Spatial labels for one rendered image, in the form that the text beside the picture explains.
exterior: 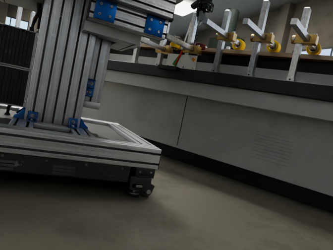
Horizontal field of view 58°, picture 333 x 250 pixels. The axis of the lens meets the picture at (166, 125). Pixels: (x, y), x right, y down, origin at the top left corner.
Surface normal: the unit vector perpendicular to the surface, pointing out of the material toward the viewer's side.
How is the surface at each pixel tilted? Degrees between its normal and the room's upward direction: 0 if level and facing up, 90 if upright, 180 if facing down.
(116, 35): 90
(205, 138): 90
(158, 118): 90
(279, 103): 90
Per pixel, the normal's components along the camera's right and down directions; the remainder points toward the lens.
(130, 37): 0.38, 0.15
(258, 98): -0.59, -0.07
